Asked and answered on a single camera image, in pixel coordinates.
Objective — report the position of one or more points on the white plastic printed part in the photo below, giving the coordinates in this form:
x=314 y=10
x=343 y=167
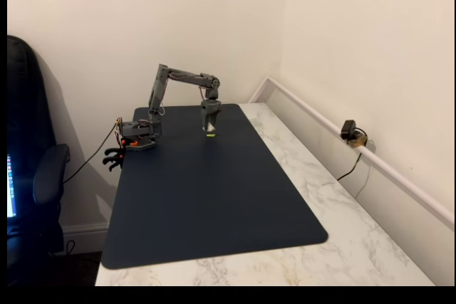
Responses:
x=211 y=127

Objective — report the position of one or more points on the grey SO-100 robot arm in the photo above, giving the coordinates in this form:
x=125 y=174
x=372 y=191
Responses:
x=156 y=94

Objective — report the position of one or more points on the dark blue desk mat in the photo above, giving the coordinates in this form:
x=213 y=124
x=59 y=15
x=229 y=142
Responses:
x=213 y=193

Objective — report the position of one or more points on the black clamp with orange pad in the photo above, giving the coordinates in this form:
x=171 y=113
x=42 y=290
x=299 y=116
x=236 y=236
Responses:
x=112 y=152
x=113 y=165

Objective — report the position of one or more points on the black webcam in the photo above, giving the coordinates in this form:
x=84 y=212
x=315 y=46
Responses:
x=347 y=129

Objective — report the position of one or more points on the white baseboard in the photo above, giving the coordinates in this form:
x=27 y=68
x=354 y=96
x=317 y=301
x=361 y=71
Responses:
x=85 y=233

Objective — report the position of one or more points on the black office chair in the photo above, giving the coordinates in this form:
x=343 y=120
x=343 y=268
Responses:
x=32 y=122

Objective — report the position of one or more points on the laptop with lit screen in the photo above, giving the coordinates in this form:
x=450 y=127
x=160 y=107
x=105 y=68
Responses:
x=11 y=186

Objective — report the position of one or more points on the white wall ledge rail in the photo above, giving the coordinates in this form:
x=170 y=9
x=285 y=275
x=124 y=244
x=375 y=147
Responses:
x=356 y=147

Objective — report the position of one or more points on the tan webcam mount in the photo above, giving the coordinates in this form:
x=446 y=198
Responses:
x=358 y=141

